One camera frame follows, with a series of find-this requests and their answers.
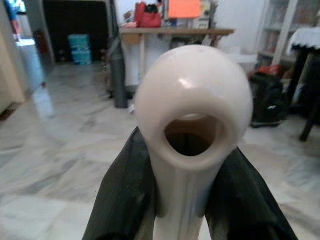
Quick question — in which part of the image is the grey refrigerator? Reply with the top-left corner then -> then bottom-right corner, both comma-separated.
4,0 -> 47,95

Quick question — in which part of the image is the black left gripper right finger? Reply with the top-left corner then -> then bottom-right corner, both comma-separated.
204,146 -> 300,240

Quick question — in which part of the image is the small white box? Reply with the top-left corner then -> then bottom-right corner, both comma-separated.
192,17 -> 211,30

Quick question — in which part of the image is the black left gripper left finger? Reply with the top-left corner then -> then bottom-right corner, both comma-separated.
83,125 -> 158,240

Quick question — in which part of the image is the teal box stack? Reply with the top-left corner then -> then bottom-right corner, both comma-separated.
68,34 -> 93,66

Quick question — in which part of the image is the dark grey rolled mat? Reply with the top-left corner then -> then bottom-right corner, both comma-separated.
111,0 -> 128,109

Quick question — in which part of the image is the long wooden table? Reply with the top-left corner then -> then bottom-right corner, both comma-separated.
119,26 -> 236,81

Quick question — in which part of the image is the orange paper sheet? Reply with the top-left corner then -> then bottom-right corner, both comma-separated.
168,0 -> 203,19

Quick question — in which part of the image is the red bag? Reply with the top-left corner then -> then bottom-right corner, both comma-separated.
134,2 -> 162,28

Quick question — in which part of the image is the black stool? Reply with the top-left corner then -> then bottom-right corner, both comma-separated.
287,44 -> 320,142

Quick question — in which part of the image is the broom with white knob handle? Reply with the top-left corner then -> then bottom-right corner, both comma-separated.
134,45 -> 254,240

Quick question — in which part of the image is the white bookshelf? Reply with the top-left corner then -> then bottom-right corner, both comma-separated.
257,0 -> 320,66

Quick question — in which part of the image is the black floor bag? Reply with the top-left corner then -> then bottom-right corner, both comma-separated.
249,66 -> 290,128

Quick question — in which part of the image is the white lace cloth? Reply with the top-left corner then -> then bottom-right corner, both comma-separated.
287,27 -> 320,51

